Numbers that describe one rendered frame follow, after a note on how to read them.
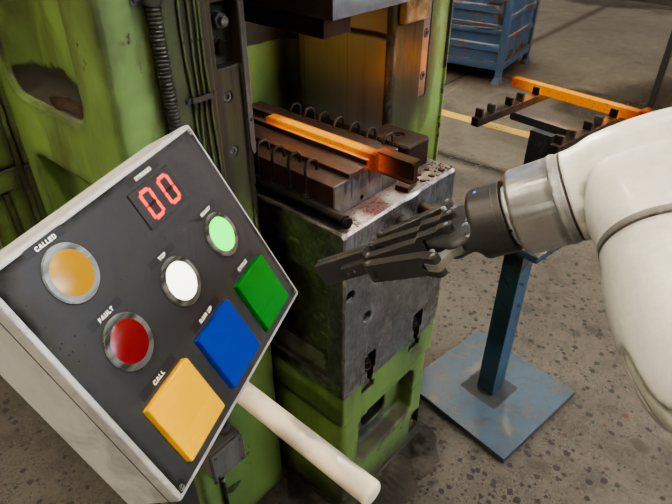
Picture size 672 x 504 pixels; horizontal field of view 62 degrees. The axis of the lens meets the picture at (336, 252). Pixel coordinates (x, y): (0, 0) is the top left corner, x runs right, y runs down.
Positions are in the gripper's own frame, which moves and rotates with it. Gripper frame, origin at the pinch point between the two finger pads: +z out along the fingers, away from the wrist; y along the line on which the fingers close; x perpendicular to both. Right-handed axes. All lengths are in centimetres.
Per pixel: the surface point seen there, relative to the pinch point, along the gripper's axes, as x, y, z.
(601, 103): -26, 92, -29
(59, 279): 18.2, -21.4, 13.1
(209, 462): -43, 12, 64
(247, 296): 1.6, -3.3, 12.7
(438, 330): -97, 112, 48
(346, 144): 1, 49, 15
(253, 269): 3.1, 0.6, 12.7
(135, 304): 11.4, -16.5, 13.5
